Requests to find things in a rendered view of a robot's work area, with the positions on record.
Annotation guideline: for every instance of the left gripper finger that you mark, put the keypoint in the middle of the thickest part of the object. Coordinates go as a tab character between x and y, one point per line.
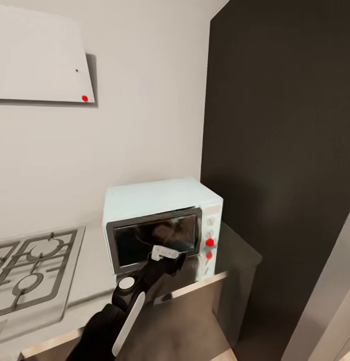
180	261

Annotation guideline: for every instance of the fridge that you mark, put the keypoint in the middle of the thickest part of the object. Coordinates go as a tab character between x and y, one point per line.
276	148

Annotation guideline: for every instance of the range hood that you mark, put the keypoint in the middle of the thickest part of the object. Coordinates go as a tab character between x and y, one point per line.
42	57

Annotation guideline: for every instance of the microwave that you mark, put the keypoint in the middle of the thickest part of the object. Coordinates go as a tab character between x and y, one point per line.
180	214

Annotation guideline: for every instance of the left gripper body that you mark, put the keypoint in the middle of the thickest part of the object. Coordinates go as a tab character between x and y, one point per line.
164	265

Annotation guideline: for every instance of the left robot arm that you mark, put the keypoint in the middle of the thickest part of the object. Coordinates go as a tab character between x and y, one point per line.
107	330

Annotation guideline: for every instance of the burner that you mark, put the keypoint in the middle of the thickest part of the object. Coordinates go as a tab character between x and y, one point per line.
36	275

